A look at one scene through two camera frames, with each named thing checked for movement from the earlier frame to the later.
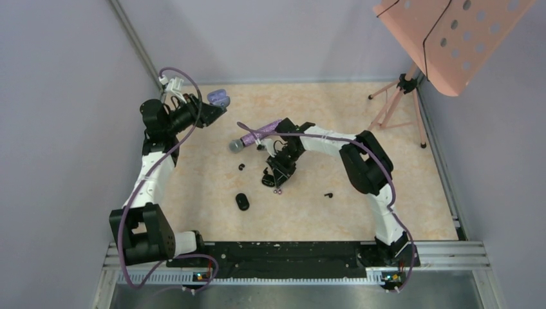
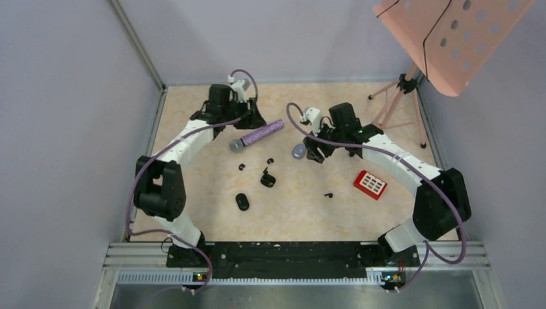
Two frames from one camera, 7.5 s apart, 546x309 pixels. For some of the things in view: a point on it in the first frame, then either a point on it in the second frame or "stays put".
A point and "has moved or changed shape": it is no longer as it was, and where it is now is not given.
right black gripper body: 285,160 → 326,148
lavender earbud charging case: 218,97 has moved or changed shape
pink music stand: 451,40 stays put
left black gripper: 203,114 → 257,120
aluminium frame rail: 451,262 stays put
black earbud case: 268,179 stays put
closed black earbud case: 242,201 stays put
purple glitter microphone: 237,145 stays put
